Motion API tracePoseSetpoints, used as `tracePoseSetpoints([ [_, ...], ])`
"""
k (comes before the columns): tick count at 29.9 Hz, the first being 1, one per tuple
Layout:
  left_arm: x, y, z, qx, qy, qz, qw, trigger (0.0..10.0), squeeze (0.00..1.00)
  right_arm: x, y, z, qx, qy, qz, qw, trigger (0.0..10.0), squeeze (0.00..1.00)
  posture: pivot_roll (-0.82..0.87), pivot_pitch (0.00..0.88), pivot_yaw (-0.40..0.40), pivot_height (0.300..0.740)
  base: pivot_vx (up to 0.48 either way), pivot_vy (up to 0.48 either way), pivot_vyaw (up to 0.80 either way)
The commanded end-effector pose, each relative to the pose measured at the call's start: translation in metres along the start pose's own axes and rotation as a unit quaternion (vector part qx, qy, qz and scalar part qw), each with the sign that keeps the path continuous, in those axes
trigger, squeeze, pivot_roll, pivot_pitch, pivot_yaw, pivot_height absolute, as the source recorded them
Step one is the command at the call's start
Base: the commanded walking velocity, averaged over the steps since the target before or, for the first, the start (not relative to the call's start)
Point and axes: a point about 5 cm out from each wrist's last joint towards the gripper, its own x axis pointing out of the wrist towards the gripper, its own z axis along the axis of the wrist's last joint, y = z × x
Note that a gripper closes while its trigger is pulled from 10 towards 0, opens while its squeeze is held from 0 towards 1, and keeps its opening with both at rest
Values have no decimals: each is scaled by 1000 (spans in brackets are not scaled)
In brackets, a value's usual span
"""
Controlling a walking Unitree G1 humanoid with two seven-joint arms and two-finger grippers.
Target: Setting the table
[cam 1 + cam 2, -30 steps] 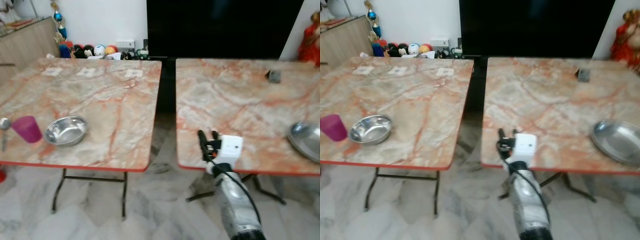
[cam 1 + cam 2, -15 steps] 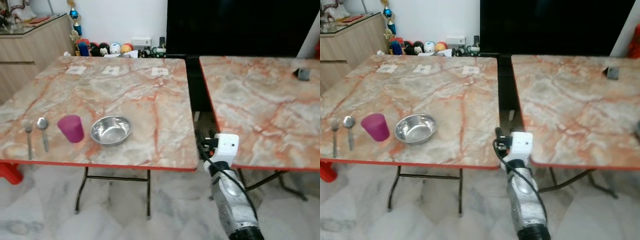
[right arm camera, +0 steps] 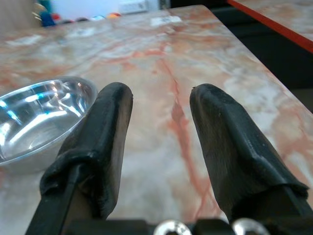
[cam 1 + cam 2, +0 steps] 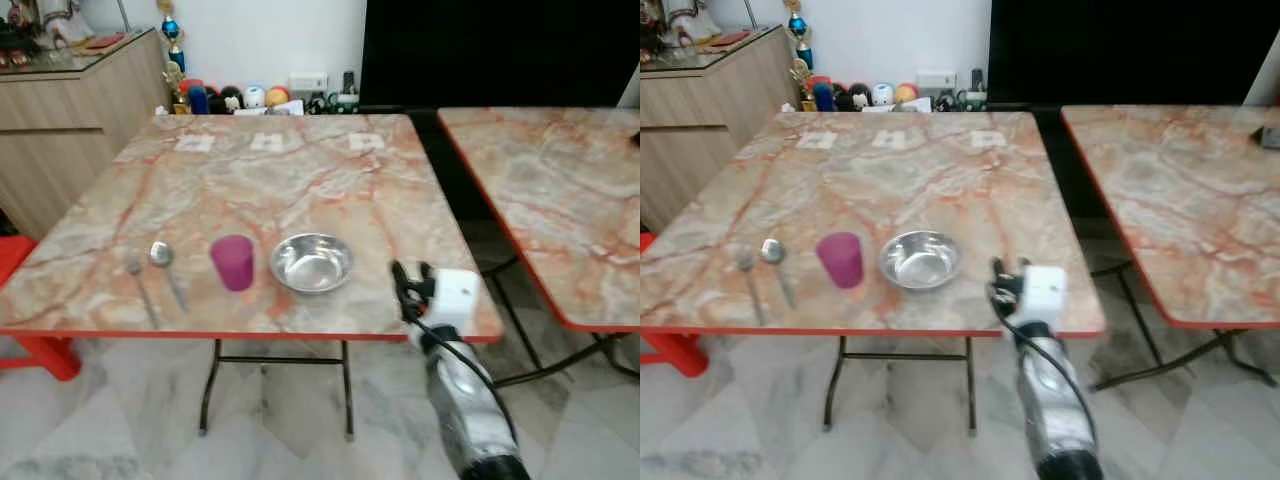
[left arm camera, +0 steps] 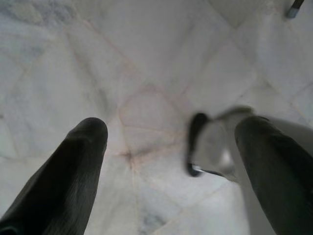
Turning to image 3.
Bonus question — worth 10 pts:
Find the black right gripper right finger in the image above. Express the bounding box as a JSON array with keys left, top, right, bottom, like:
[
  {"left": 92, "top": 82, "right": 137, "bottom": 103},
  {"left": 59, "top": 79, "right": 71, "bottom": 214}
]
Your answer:
[{"left": 190, "top": 83, "right": 313, "bottom": 224}]

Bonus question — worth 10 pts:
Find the shiny steel bowl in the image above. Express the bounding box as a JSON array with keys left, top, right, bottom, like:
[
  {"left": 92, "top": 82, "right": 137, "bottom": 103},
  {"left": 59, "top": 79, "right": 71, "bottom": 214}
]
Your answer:
[{"left": 0, "top": 76, "right": 98, "bottom": 175}]

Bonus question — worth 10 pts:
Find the blue fuzzy toy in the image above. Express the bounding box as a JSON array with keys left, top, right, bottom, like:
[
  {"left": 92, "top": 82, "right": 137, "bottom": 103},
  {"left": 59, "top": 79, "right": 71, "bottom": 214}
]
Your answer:
[{"left": 38, "top": 0, "right": 56, "bottom": 27}]

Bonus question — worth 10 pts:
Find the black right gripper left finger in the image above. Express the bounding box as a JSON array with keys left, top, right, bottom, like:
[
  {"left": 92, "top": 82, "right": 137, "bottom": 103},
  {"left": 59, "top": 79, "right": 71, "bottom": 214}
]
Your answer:
[{"left": 25, "top": 82, "right": 134, "bottom": 235}]

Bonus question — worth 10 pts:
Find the red-edged marble table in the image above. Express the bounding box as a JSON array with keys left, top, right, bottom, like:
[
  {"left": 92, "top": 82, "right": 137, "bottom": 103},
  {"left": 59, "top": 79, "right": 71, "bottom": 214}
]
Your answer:
[{"left": 226, "top": 0, "right": 313, "bottom": 53}]

